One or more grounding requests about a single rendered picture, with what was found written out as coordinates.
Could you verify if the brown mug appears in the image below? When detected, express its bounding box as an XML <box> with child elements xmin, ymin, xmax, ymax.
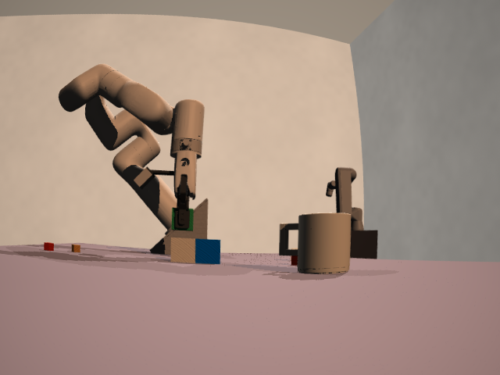
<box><xmin>279</xmin><ymin>213</ymin><xmax>351</xmax><ymax>274</ymax></box>

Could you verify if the green cube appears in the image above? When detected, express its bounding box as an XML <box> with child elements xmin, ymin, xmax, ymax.
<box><xmin>172</xmin><ymin>208</ymin><xmax>194</xmax><ymax>231</ymax></box>

